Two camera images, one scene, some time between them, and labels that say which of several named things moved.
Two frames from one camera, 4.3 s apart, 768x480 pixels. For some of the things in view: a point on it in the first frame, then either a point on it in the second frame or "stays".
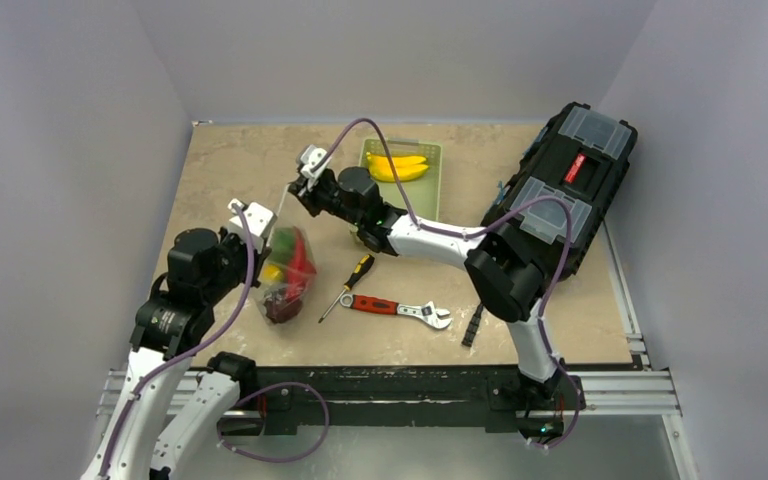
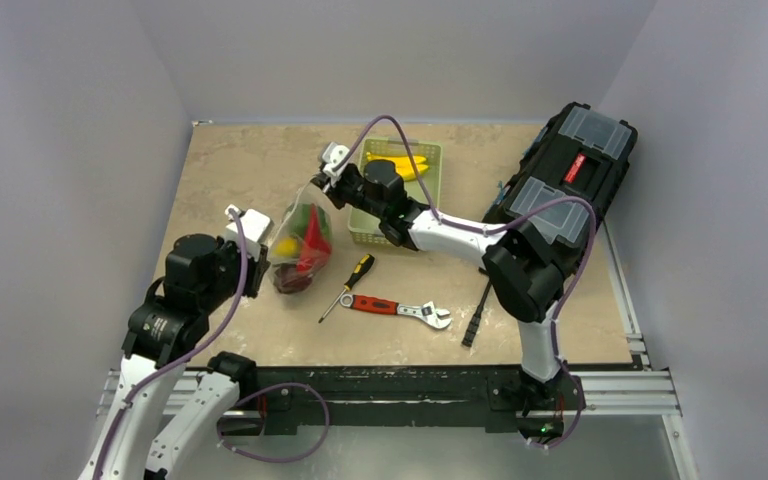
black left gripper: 227,240 stays
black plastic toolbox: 565,184 stays
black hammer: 472,327 stays
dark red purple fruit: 278,308 -> 288,280
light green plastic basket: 423,193 stays
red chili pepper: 301,267 -> 318,248
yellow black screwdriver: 358,274 stays
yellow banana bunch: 405,166 stays
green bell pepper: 283,245 -> 299,220
